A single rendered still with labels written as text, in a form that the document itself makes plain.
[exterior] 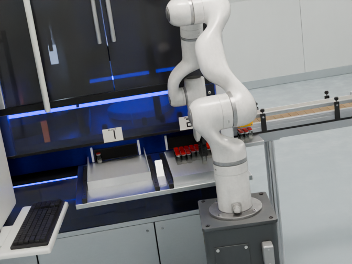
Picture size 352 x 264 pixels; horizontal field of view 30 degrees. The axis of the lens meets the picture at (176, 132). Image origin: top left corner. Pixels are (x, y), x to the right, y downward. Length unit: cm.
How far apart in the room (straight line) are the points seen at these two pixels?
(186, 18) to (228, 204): 66
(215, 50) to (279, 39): 550
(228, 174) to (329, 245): 178
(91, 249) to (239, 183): 104
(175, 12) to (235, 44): 533
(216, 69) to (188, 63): 36
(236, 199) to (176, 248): 89
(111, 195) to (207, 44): 73
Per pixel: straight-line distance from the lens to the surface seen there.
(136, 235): 307
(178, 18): 233
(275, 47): 775
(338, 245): 395
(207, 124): 217
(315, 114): 316
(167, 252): 312
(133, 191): 259
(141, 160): 294
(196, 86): 265
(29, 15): 274
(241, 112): 220
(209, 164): 276
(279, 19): 772
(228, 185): 227
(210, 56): 226
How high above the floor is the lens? 181
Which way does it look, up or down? 16 degrees down
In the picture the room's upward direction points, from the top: 8 degrees counter-clockwise
